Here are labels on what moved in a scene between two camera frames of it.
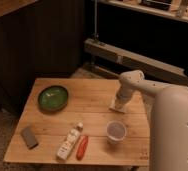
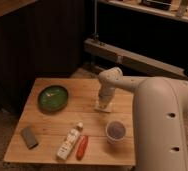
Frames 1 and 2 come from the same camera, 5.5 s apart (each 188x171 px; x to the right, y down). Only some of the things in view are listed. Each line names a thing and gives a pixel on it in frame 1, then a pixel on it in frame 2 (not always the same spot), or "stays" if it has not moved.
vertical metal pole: x=95 y=21 stays
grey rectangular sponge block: x=29 y=137 stays
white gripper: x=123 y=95 -> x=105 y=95
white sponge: x=118 y=107 -> x=106 y=109
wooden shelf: x=187 y=10 stays
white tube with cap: x=70 y=142 stays
